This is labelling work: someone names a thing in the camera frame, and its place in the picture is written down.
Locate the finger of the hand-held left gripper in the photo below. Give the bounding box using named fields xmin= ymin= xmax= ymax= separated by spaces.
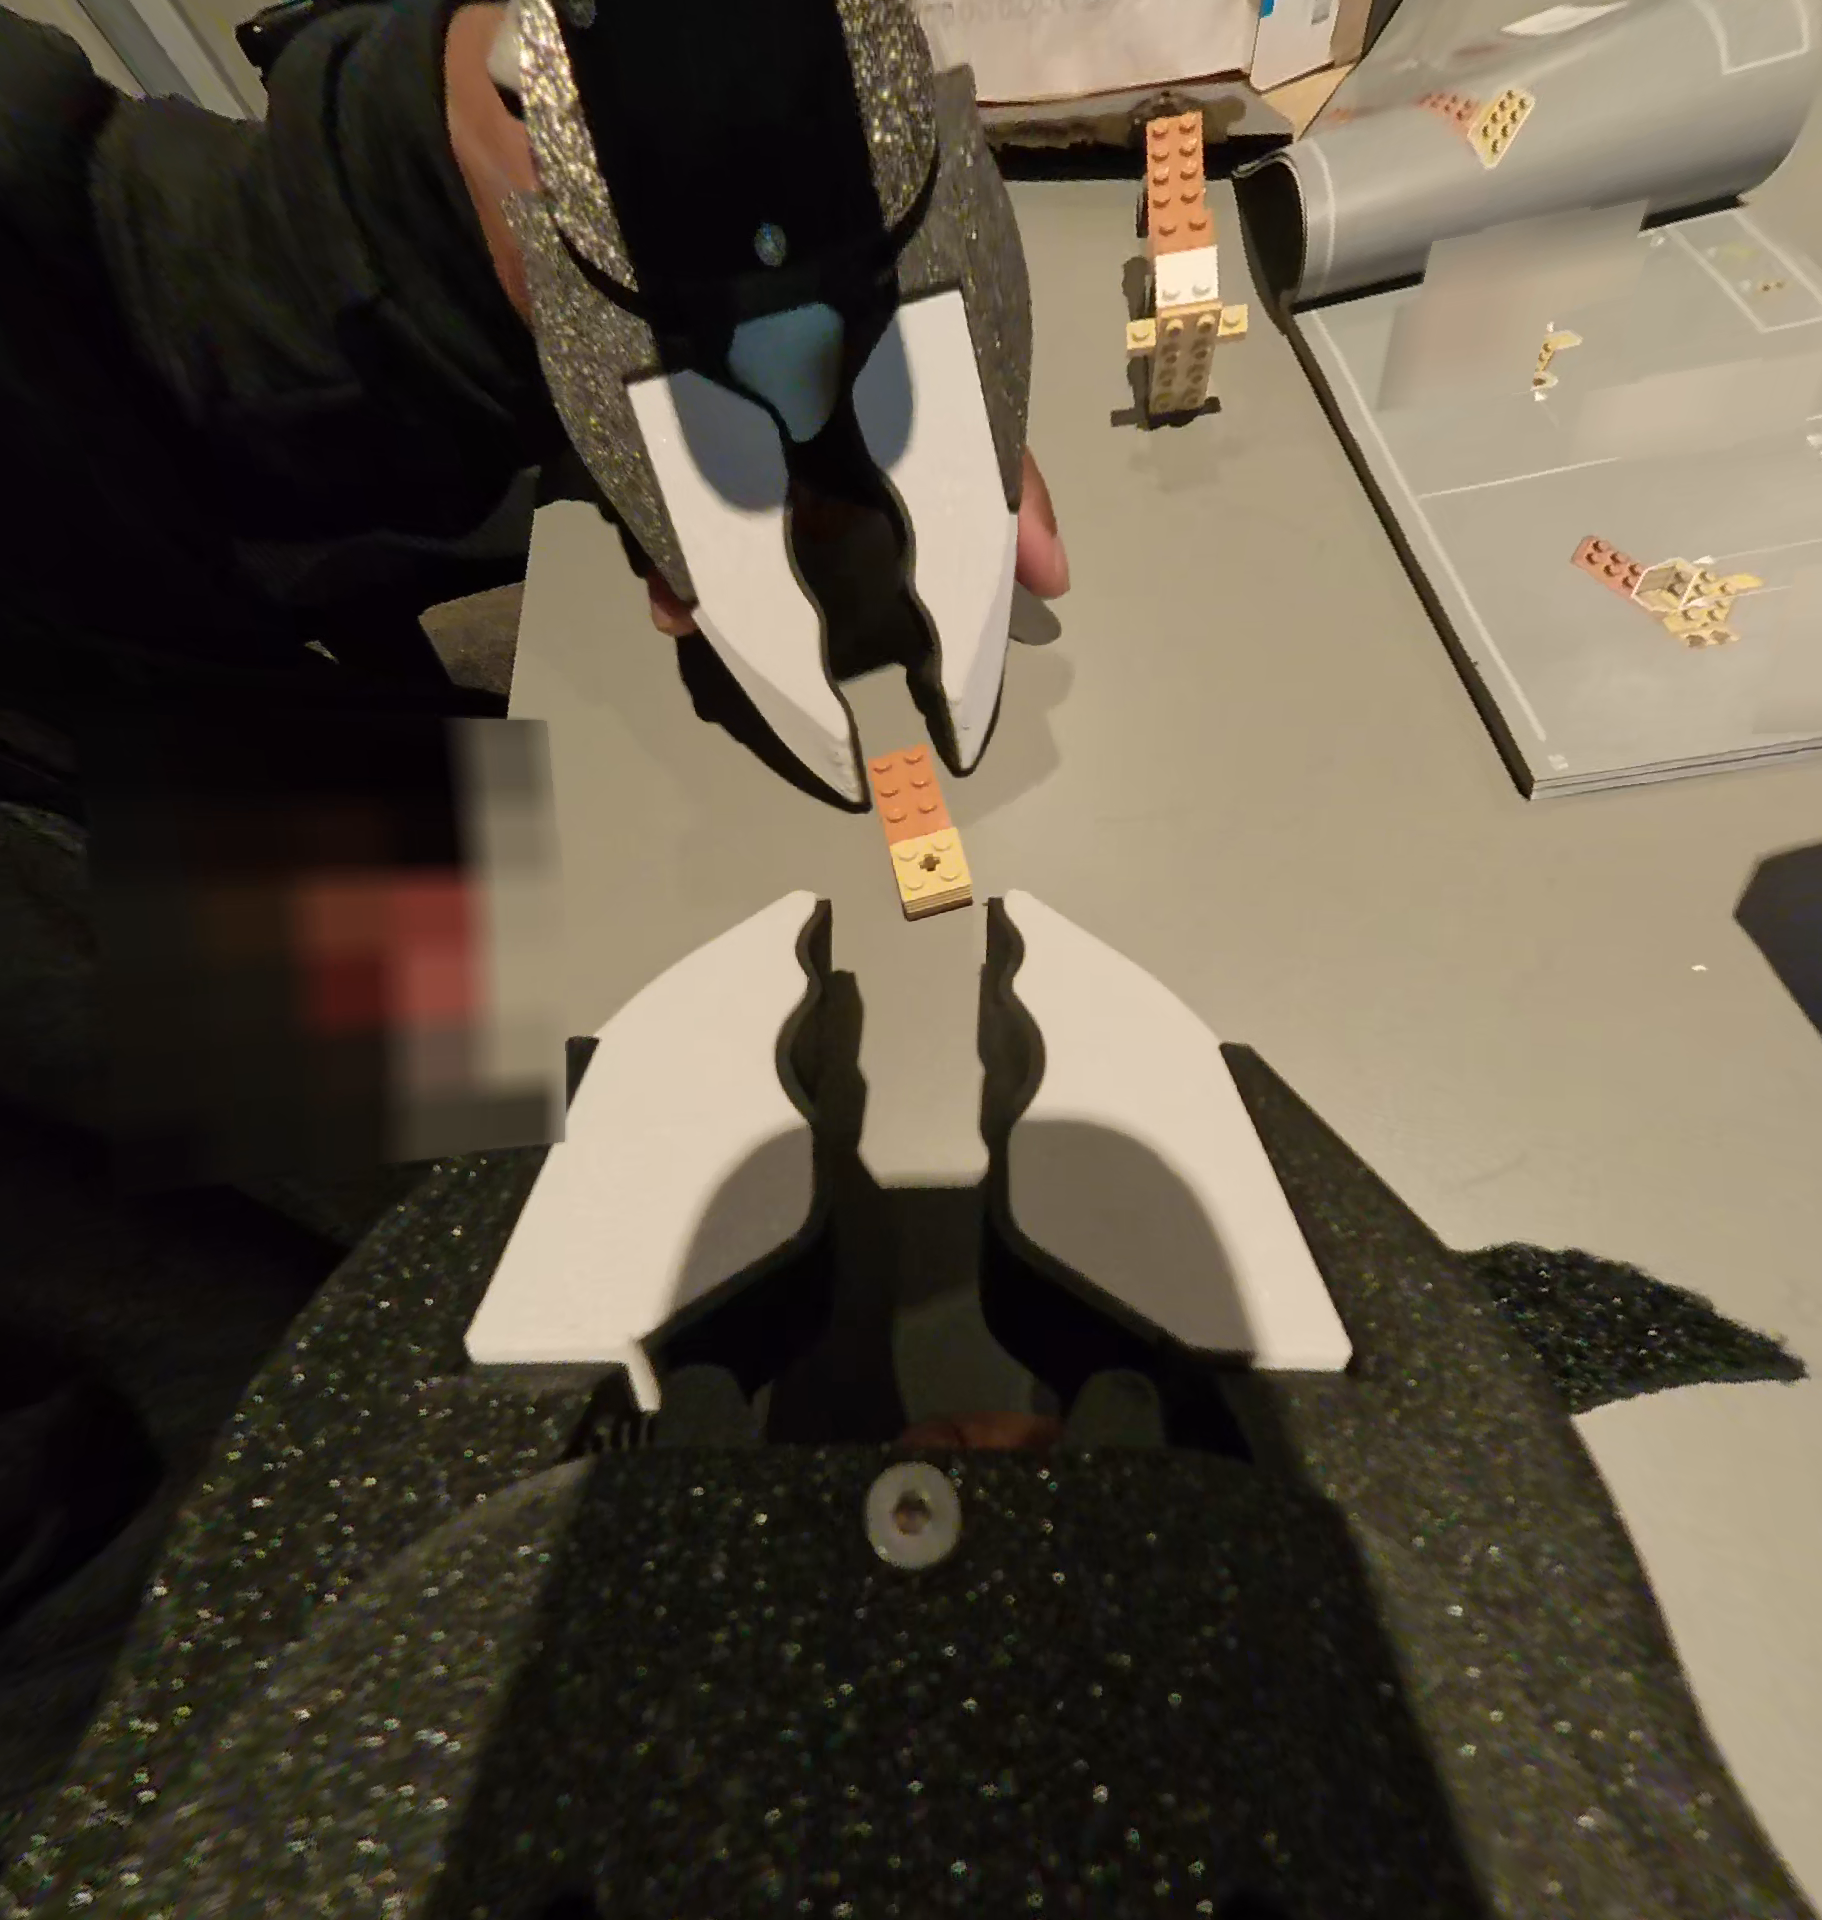
xmin=848 ymin=288 xmax=1021 ymax=775
xmin=626 ymin=364 xmax=874 ymax=816

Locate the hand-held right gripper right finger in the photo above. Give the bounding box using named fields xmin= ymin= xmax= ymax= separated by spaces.
xmin=975 ymin=891 xmax=1359 ymax=1377

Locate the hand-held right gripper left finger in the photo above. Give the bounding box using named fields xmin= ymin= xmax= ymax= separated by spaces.
xmin=467 ymin=891 xmax=838 ymax=1416

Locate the orange and yellow brick assembly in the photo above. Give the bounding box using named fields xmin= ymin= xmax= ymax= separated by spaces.
xmin=861 ymin=738 xmax=979 ymax=925

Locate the person's left forearm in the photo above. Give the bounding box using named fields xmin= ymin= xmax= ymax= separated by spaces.
xmin=0 ymin=0 xmax=554 ymax=731

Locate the person's left hand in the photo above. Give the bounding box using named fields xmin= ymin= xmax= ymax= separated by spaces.
xmin=444 ymin=0 xmax=1077 ymax=638

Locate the standing brick model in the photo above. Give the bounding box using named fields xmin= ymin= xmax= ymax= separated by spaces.
xmin=1127 ymin=112 xmax=1249 ymax=431

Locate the person's black jacket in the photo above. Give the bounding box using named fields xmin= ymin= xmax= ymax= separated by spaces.
xmin=0 ymin=674 xmax=565 ymax=1726

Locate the grey instruction booklet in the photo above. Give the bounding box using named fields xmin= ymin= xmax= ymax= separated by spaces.
xmin=1231 ymin=0 xmax=1822 ymax=800

